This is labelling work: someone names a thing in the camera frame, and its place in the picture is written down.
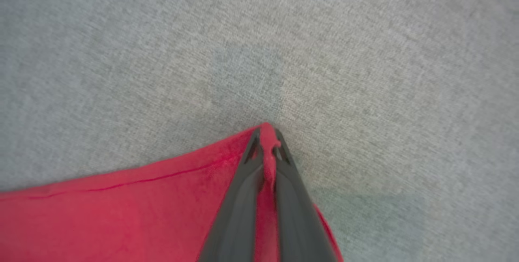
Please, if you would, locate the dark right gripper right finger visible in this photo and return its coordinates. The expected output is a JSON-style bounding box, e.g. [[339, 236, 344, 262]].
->
[[272, 129, 339, 262]]

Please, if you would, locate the red and white garment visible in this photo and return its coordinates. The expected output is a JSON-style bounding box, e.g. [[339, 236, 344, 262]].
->
[[0, 122, 344, 262]]

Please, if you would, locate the grey fabric sofa cushion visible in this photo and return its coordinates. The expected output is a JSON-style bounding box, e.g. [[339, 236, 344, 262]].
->
[[0, 0, 519, 262]]

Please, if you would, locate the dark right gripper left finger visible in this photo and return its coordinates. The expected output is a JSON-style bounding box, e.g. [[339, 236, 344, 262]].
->
[[197, 128, 265, 262]]

